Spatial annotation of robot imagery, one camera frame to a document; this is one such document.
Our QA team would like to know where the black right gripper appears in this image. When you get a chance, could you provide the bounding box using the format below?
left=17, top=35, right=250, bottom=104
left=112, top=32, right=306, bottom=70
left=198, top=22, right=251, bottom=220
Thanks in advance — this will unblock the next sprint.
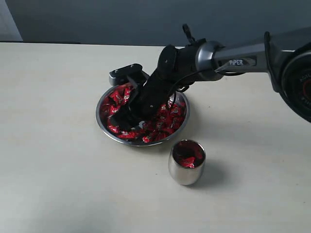
left=110, top=45, right=200, bottom=131

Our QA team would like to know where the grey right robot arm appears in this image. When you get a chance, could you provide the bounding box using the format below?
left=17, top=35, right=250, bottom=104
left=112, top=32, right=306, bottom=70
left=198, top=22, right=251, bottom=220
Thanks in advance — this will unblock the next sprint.
left=109, top=25, right=311, bottom=130

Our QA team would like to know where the round stainless steel plate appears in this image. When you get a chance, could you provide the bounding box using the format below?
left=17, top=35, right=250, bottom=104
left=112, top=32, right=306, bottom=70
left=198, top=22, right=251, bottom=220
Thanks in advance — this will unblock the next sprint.
left=96, top=83, right=190, bottom=147

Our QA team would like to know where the stainless steel cup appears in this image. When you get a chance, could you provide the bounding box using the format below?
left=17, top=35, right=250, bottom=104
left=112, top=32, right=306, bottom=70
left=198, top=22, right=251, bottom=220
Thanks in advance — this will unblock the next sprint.
left=168, top=140, right=206, bottom=185

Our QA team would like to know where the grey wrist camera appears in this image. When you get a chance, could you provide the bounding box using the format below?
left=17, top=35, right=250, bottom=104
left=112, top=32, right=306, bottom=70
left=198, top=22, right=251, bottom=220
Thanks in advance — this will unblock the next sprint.
left=109, top=64, right=149, bottom=86

